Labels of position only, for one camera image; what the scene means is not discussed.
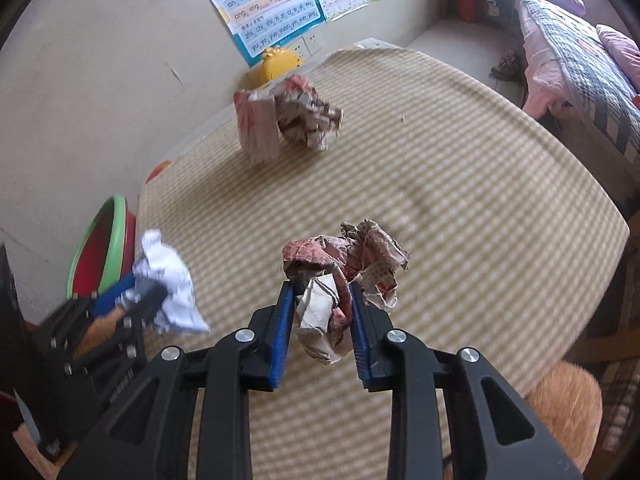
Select white grey paper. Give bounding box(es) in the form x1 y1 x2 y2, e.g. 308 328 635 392
119 229 210 334

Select red white torn carton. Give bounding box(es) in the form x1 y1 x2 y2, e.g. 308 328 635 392
233 90 280 162

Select red bin with green rim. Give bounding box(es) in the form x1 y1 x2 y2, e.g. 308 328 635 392
66 194 136 299

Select yellow checkered tablecloth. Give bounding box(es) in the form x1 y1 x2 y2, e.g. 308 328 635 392
138 49 629 479

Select yellow duck toy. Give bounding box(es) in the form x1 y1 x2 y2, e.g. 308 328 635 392
240 47 303 90

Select shoes on floor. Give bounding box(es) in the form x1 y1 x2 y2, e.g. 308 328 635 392
490 49 525 82

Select bed with plaid blanket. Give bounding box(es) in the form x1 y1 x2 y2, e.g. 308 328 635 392
513 0 640 172

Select pink pillow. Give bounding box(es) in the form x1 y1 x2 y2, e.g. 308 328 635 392
597 24 640 91

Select blue pinyin wall poster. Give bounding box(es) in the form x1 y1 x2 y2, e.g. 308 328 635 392
210 0 326 67

